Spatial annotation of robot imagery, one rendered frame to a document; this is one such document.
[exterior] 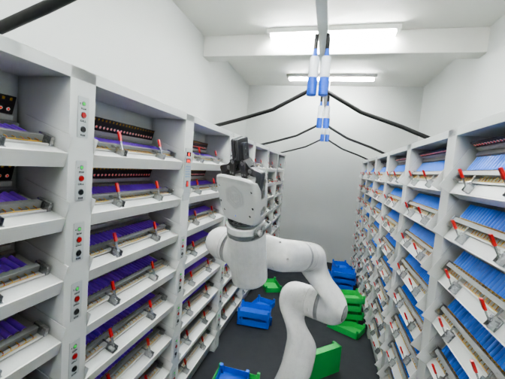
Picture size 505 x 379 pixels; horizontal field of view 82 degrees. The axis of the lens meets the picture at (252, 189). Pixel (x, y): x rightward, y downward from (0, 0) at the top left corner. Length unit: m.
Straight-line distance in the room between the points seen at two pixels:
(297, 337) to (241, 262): 0.47
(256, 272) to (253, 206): 0.16
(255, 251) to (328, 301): 0.42
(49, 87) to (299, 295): 1.00
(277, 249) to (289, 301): 0.32
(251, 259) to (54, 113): 0.73
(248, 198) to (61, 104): 0.68
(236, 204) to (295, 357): 0.62
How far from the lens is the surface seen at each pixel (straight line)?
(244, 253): 0.62
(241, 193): 0.56
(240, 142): 0.56
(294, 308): 1.05
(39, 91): 1.12
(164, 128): 1.65
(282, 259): 0.77
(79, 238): 1.08
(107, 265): 1.22
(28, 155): 0.95
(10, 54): 0.94
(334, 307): 0.99
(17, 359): 1.12
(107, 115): 1.44
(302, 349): 1.05
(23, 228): 0.96
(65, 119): 1.03
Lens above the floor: 1.49
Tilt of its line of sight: 4 degrees down
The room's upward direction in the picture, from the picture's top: 5 degrees clockwise
